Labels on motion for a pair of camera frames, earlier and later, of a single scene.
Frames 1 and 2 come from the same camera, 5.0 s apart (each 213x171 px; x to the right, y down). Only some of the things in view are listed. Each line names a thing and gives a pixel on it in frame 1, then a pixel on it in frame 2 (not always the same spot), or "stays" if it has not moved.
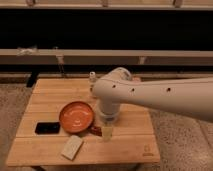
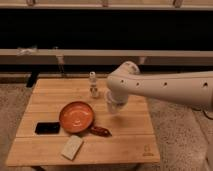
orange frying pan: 76,117 stays
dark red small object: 95,130 stays
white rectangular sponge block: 71,147 stays
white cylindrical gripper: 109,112 -> 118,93
